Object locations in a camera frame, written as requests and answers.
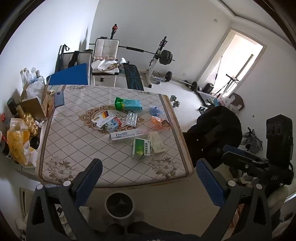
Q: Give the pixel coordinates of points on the clear plastic bottle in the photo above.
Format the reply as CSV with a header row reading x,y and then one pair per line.
x,y
25,76

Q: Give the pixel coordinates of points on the black garment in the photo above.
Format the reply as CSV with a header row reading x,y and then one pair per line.
x,y
74,59

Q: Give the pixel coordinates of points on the white barbell rack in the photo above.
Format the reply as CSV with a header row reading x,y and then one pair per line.
x,y
153,67

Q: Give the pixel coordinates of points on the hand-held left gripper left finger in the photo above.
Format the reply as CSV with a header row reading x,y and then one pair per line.
x,y
91,183

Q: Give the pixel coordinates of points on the beige cloth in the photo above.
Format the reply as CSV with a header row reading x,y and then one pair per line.
x,y
104,64

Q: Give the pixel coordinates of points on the pale white medicine box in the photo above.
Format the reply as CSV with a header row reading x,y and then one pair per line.
x,y
157,142

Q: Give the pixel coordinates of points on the black weight bench pad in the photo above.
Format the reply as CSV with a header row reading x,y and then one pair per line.
x,y
133,77

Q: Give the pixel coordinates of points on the dark bottle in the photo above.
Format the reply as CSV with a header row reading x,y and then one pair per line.
x,y
11,105

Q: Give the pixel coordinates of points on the black jacket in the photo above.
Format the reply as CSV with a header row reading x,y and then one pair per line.
x,y
212,129

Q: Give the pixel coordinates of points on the metal dumbbell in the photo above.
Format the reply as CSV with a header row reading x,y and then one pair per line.
x,y
175,101

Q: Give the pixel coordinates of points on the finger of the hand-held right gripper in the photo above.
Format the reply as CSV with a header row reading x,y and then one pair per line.
x,y
233,160
229,149

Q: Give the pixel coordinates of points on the silver pill blister pack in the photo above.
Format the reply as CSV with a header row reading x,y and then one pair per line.
x,y
131,118

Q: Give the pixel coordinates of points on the white box with striped flag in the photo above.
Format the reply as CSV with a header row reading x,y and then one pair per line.
x,y
101,119

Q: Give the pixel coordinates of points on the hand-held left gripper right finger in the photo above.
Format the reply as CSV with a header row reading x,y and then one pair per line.
x,y
211,183

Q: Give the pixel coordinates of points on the white door frame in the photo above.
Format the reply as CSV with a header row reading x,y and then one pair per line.
x,y
227,34

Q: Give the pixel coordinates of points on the white blue plastic bag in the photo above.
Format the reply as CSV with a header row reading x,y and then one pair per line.
x,y
222,101

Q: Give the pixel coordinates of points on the green medicine box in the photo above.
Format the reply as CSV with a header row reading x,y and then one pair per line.
x,y
140,149

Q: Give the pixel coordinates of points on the brown stool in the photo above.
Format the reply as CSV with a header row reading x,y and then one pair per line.
x,y
238,99

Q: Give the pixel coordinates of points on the black bucket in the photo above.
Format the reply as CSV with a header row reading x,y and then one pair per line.
x,y
209,88

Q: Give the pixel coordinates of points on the grey sneaker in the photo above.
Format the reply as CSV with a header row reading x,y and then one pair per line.
x,y
253,141

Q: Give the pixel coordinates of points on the white padded seat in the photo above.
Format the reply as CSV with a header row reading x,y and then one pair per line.
x,y
84,58

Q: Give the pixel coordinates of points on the green blue tissue packet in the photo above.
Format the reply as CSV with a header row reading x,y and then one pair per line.
x,y
131,104

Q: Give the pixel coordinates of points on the black round container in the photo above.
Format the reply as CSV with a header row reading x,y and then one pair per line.
x,y
34,142

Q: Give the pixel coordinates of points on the brown cardboard box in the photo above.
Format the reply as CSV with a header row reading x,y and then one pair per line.
x,y
32,105

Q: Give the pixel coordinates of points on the gold ribbed bottle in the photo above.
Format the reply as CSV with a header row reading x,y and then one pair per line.
x,y
29,121

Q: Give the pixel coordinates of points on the orange plastic wrapper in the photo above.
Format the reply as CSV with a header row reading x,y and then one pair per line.
x,y
158,122

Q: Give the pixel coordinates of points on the long white toothpaste box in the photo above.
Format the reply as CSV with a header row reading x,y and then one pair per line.
x,y
124,135

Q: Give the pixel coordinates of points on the grey round waste bin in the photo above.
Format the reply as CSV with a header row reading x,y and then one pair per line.
x,y
119,206

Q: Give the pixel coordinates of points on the white padded chair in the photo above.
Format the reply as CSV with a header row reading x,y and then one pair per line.
x,y
105,48

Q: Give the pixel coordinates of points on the yellow plastic bag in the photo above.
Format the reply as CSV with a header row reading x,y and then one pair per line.
x,y
18,141

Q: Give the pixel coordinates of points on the patterned quilted tablecloth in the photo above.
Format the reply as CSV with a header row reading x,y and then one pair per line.
x,y
76,148

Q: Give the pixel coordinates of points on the blue plastic wrapper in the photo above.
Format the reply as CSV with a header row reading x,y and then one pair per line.
x,y
156,110

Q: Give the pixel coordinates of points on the blue phone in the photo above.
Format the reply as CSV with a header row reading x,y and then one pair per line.
x,y
59,99

